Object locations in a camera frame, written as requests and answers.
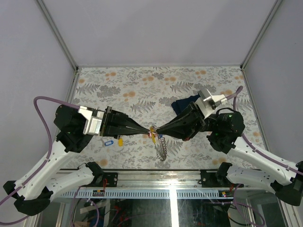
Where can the yellow key tag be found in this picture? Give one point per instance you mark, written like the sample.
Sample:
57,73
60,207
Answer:
120,142

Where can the slotted grey cable duct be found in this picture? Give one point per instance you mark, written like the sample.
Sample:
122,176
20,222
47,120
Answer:
142,194

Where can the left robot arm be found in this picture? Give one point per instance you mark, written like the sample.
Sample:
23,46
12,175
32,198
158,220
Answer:
38,188

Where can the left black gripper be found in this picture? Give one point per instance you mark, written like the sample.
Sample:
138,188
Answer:
115,123

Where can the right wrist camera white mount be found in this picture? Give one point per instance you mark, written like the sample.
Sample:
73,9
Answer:
207,103

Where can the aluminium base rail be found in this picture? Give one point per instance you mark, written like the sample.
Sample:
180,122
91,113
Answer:
163,179

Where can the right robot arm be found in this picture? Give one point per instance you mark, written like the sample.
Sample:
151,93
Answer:
274,174

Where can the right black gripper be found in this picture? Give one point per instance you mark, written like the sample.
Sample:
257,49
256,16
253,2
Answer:
185,126

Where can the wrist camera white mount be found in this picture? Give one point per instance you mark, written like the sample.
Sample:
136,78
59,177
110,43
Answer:
94,119
207,103

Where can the metal keyring with yellow handle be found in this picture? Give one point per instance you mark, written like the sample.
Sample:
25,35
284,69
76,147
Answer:
159,143

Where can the blue key tag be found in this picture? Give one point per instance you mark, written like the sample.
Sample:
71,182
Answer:
106,143

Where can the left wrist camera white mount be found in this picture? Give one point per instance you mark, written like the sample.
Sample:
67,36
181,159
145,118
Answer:
94,119

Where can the dark blue folded cloth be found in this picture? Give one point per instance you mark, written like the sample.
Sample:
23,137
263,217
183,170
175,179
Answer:
179,105

